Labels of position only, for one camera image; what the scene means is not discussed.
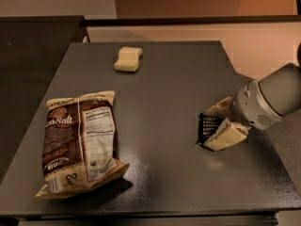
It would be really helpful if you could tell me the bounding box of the black rxbar chocolate wrapper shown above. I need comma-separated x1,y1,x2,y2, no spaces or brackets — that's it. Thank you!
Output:
198,113,223,145

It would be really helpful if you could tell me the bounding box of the pale yellow sponge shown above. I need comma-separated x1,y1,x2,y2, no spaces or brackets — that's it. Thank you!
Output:
114,47,143,73

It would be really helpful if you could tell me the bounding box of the sea salt chips bag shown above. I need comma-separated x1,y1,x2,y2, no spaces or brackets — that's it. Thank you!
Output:
36,91,129,199

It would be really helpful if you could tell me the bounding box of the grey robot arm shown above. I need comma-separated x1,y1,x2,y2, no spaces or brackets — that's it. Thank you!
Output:
198,63,301,151

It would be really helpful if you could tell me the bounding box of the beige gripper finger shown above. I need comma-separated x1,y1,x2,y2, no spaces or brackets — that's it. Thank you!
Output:
203,119,251,151
204,97,235,120

